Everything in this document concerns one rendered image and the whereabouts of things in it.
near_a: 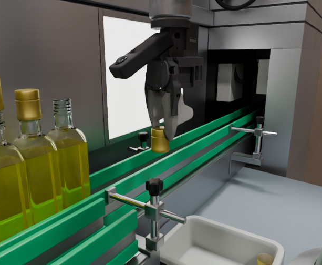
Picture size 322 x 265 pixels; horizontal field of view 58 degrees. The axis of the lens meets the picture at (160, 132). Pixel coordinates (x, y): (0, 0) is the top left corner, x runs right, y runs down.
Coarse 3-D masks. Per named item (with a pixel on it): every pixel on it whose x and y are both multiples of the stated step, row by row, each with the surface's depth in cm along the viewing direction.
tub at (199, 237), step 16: (192, 224) 68; (208, 224) 67; (176, 240) 64; (192, 240) 69; (208, 240) 67; (224, 240) 65; (240, 240) 63; (256, 240) 61; (272, 240) 60; (160, 256) 55; (176, 256) 64; (192, 256) 66; (208, 256) 66; (224, 256) 65; (240, 256) 63; (256, 256) 61
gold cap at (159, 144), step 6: (162, 126) 56; (156, 132) 53; (162, 132) 53; (156, 138) 53; (162, 138) 53; (156, 144) 54; (162, 144) 54; (168, 144) 55; (156, 150) 54; (162, 150) 54; (168, 150) 55
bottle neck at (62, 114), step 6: (54, 102) 47; (60, 102) 47; (66, 102) 47; (54, 108) 47; (60, 108) 47; (66, 108) 47; (54, 114) 48; (60, 114) 47; (66, 114) 48; (60, 120) 48; (66, 120) 48; (60, 126) 48; (66, 126) 48; (72, 126) 49
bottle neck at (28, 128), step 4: (32, 120) 43; (36, 120) 43; (20, 124) 43; (24, 124) 43; (28, 124) 43; (32, 124) 43; (36, 124) 44; (20, 128) 44; (24, 128) 43; (28, 128) 43; (32, 128) 43; (36, 128) 44; (40, 128) 45; (24, 132) 43; (28, 132) 43; (32, 132) 43; (36, 132) 44; (40, 132) 45
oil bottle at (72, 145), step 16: (64, 128) 48; (64, 144) 47; (80, 144) 49; (64, 160) 47; (80, 160) 50; (64, 176) 48; (80, 176) 50; (64, 192) 48; (80, 192) 51; (64, 208) 49
